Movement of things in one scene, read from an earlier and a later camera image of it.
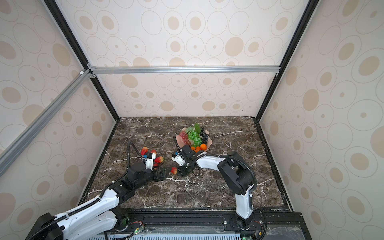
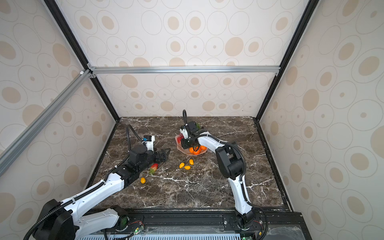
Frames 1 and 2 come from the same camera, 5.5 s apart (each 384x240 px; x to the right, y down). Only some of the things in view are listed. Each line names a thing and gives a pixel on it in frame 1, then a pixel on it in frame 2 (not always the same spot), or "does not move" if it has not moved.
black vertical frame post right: [302, 21] does not move
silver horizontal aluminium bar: [254, 69] does not move
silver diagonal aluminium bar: [10, 153] does not move
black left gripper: [162, 177] -> [159, 159]
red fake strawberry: [174, 170] -> [179, 139]
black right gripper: [179, 169] -> [184, 145]
